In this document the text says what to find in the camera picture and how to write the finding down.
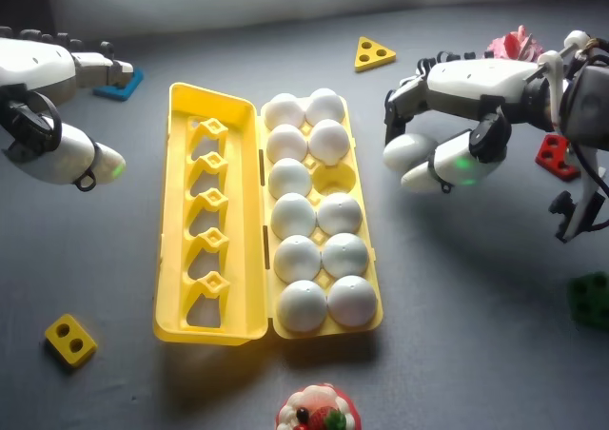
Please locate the yellow rectangular two-hole block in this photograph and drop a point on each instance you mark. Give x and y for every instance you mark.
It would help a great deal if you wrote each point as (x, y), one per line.
(69, 336)

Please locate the pink cake toy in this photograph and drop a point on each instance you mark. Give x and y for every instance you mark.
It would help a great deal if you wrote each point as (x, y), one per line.
(511, 44)

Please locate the green four-hole block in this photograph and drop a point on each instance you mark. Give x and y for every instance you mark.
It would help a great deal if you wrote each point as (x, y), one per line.
(590, 301)

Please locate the yellow egg carton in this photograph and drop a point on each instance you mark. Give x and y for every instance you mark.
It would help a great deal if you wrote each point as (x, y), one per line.
(242, 259)

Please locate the blue square four-hole block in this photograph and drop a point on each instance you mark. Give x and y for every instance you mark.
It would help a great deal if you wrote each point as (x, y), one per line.
(126, 90)

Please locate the red white strawberry cake toy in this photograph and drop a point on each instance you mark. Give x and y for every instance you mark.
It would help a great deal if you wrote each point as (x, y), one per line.
(309, 399)

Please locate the red pentagon five-hole block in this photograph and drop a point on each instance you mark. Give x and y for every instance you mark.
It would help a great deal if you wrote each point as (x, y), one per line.
(555, 153)

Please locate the grey table cloth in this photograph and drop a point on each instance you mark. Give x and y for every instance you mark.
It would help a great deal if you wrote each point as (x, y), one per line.
(476, 306)

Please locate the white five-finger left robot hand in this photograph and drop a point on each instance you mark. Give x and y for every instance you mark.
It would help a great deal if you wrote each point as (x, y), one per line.
(28, 64)

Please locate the yellow triangle three-hole block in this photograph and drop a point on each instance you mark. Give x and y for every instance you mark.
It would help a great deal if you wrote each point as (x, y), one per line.
(372, 52)

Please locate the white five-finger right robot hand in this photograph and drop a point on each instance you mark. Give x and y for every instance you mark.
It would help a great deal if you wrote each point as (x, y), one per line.
(476, 80)

